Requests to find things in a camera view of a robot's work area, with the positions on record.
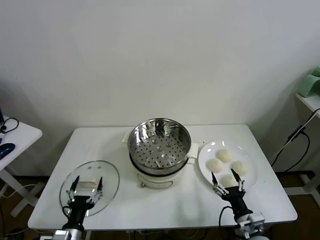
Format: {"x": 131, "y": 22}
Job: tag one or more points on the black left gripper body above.
{"x": 80, "y": 205}

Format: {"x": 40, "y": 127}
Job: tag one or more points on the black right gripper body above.
{"x": 236, "y": 200}

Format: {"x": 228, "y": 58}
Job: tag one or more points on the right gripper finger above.
{"x": 237, "y": 178}
{"x": 216, "y": 185}

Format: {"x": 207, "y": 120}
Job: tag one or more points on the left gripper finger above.
{"x": 72, "y": 191}
{"x": 99, "y": 188}

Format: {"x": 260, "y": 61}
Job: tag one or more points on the white steamed baozi bun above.
{"x": 241, "y": 167}
{"x": 227, "y": 180}
{"x": 215, "y": 165}
{"x": 225, "y": 155}

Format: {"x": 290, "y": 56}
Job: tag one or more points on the stainless steel steamer basket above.
{"x": 140, "y": 140}

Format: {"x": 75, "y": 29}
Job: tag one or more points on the white round plate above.
{"x": 207, "y": 152}

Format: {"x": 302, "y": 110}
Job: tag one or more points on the white electric cooker pot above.
{"x": 155, "y": 181}

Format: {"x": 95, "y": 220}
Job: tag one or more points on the white side table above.
{"x": 22, "y": 135}

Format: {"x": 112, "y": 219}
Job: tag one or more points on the blue computer mouse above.
{"x": 5, "y": 149}

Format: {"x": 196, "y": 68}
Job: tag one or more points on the white shelf table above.
{"x": 310, "y": 101}

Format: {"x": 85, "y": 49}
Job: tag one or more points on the pale green appliance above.
{"x": 308, "y": 85}

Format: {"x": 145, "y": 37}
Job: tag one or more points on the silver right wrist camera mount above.
{"x": 257, "y": 220}

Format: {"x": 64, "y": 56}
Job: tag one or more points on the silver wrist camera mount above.
{"x": 61, "y": 235}
{"x": 257, "y": 220}

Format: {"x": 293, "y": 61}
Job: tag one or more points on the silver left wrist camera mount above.
{"x": 61, "y": 235}

